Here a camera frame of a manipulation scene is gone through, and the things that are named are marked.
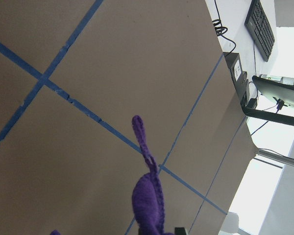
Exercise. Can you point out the purple towel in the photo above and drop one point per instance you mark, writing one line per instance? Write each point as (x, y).
(147, 197)

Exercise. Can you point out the black computer box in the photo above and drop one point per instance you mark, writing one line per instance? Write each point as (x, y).
(238, 75)

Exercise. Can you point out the black keyboard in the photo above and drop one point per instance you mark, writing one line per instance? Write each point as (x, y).
(260, 30)

